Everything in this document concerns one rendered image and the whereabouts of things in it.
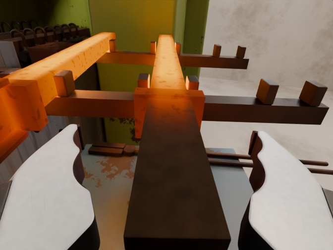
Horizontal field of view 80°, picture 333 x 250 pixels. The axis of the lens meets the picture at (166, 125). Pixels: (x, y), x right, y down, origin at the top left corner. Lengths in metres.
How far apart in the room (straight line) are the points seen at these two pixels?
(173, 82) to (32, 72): 0.12
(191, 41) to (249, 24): 2.72
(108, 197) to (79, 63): 0.26
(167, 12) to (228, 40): 3.15
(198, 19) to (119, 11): 0.50
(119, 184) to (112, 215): 0.07
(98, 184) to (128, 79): 0.38
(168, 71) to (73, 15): 0.96
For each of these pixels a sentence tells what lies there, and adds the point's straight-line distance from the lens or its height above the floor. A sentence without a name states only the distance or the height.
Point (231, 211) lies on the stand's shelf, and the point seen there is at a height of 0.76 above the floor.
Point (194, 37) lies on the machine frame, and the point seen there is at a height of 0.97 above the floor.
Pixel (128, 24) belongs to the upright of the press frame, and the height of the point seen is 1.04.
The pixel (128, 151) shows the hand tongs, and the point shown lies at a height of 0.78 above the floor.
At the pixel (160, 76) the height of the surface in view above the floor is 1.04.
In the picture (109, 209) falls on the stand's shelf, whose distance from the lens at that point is 0.41.
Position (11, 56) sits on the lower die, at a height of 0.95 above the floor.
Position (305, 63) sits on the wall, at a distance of 4.07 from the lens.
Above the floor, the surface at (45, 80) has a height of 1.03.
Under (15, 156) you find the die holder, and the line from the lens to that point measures 0.83.
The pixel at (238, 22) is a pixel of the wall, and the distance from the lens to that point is 3.74.
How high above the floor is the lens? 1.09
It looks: 31 degrees down
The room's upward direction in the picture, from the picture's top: 3 degrees clockwise
